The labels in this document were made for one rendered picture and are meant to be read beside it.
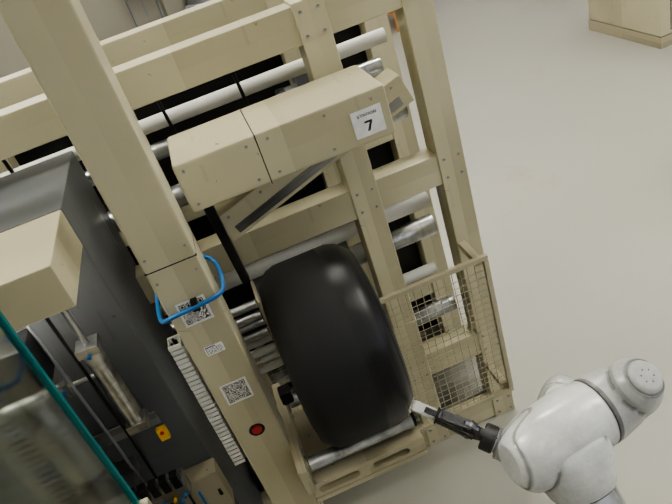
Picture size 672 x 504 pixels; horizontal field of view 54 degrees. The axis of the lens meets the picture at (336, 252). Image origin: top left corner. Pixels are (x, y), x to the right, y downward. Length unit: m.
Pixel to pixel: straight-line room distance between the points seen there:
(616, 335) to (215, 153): 2.32
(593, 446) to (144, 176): 1.04
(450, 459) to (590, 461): 1.85
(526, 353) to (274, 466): 1.73
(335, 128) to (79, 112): 0.69
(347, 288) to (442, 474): 1.50
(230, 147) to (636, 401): 1.13
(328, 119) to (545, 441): 1.02
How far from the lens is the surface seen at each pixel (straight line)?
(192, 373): 1.80
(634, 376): 1.27
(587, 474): 1.25
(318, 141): 1.82
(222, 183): 1.81
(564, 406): 1.24
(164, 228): 1.56
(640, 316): 3.59
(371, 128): 1.86
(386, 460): 2.06
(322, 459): 2.00
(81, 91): 1.46
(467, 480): 2.99
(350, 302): 1.67
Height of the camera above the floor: 2.40
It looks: 32 degrees down
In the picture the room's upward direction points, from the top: 19 degrees counter-clockwise
